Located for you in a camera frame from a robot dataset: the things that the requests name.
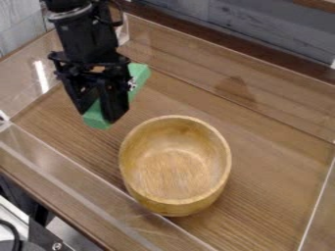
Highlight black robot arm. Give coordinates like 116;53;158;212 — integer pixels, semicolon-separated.
43;0;132;123

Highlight clear acrylic corner bracket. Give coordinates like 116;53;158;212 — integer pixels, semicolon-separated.
114;15;129;45

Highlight brown wooden bowl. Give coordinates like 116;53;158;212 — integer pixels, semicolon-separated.
118;115;232;217

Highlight black cable bottom left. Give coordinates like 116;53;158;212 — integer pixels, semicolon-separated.
0;219;22;251

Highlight black metal table frame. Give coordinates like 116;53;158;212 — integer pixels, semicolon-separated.
0;175;102;251

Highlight green rectangular block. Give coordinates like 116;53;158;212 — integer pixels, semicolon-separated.
82;63;150;129

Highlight clear acrylic tray wall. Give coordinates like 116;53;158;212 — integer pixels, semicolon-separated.
0;123;217;251

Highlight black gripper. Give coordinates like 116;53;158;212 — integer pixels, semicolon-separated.
46;6;132;124

